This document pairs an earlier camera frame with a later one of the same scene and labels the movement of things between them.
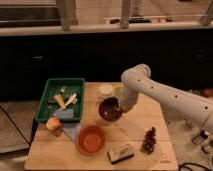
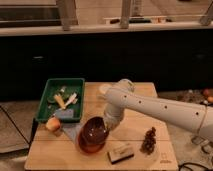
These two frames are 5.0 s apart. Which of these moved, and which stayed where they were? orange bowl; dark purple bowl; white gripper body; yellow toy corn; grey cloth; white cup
Moved: white gripper body; dark purple bowl
Stayed: orange bowl; yellow toy corn; white cup; grey cloth
